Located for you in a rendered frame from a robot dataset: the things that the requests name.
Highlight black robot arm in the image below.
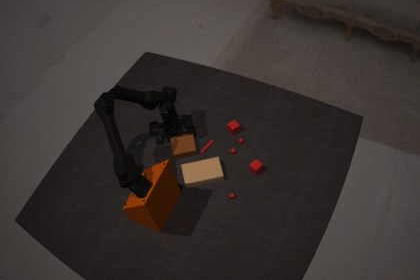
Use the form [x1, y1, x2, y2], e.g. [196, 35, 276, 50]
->
[94, 85, 178, 199]

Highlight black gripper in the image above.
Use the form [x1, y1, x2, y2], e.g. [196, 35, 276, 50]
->
[149, 113, 194, 137]

